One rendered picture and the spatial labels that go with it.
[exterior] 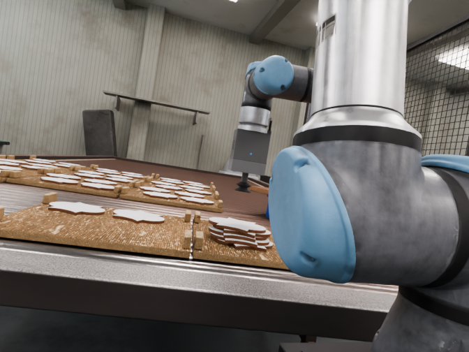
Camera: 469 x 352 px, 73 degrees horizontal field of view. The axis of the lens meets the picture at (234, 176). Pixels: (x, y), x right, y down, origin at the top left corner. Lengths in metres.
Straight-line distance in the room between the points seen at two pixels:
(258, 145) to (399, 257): 0.55
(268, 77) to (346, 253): 0.47
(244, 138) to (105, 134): 5.38
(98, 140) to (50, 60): 1.76
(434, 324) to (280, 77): 0.50
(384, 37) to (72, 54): 6.73
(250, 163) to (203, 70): 6.09
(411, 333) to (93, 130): 5.96
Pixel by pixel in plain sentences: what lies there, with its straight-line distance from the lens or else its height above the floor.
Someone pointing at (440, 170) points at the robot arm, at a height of 1.15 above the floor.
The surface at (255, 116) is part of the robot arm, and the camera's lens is 0.78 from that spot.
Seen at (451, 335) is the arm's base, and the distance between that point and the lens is 0.37.
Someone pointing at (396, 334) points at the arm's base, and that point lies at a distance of 0.40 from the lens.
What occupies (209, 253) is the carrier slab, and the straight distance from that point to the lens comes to 0.68.
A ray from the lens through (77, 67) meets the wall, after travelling 6.87.
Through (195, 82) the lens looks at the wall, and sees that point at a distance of 6.75.
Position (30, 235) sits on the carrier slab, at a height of 0.93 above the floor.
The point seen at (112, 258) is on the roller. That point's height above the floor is 0.92.
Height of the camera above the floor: 1.13
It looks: 2 degrees down
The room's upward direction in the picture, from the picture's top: 9 degrees clockwise
